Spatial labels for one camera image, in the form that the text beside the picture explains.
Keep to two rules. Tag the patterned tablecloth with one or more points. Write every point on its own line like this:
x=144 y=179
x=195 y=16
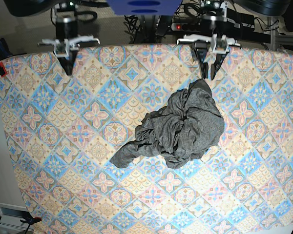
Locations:
x=62 y=131

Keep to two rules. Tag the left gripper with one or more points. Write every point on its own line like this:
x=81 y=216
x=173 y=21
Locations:
x=214 y=44

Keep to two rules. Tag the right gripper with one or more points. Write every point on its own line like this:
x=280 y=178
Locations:
x=66 y=51

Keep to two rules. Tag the black clamp lower left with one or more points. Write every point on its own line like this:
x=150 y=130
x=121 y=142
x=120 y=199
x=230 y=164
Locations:
x=27 y=220

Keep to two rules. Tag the grey t-shirt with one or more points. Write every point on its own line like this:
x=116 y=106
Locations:
x=181 y=131

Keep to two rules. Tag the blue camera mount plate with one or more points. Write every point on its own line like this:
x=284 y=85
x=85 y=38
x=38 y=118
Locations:
x=144 y=7

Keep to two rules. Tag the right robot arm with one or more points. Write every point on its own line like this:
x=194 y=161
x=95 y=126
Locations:
x=66 y=17

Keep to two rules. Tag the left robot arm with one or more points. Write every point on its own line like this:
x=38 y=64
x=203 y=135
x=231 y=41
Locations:
x=213 y=14

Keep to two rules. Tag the power strip with red switch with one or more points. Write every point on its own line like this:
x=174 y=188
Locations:
x=185 y=27

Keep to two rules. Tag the blue handled clamp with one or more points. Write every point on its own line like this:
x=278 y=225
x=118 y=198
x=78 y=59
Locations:
x=4 y=49

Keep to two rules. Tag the aluminium frame post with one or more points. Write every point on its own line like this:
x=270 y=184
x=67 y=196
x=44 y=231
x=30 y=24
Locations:
x=273 y=23

